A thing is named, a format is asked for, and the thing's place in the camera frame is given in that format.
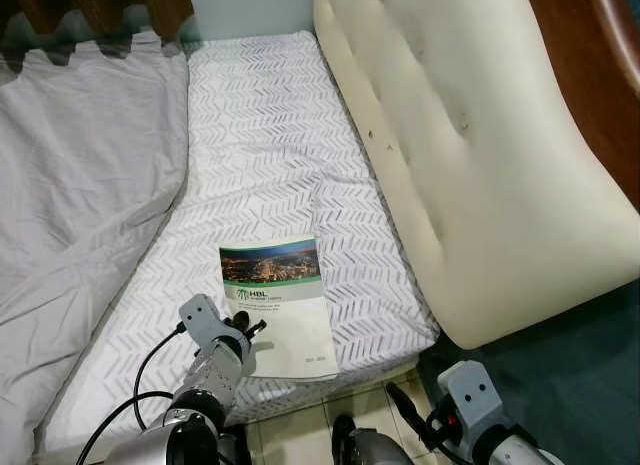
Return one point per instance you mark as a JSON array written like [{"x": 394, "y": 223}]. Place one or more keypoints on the brown wooden headboard frame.
[{"x": 600, "y": 65}]

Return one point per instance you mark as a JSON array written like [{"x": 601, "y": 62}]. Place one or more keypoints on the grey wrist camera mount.
[
  {"x": 470, "y": 393},
  {"x": 204, "y": 320}
]

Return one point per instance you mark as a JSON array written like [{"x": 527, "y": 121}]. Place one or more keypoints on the brown curtain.
[{"x": 100, "y": 5}]

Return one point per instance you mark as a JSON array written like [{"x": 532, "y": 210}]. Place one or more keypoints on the grey blanket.
[{"x": 80, "y": 185}]

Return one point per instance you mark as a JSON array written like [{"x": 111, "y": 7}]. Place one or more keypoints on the white book with city photo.
[{"x": 290, "y": 320}]

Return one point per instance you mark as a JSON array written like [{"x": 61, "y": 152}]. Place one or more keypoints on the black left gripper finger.
[
  {"x": 247, "y": 323},
  {"x": 258, "y": 330}
]

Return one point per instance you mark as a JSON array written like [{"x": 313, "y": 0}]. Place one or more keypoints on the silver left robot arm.
[{"x": 190, "y": 415}]

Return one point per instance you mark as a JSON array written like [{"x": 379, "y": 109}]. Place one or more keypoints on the white patterned bed sheet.
[{"x": 265, "y": 135}]

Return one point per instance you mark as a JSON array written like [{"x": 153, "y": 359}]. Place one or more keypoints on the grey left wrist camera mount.
[{"x": 204, "y": 320}]

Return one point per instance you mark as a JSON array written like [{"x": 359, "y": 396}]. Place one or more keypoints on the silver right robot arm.
[{"x": 515, "y": 450}]

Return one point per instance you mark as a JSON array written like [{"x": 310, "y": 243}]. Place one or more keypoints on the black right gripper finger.
[{"x": 408, "y": 413}]

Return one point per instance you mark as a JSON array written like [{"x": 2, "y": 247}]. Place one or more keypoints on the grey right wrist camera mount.
[{"x": 470, "y": 393}]

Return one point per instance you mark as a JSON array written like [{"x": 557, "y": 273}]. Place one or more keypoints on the cream tufted headboard cushion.
[{"x": 480, "y": 145}]

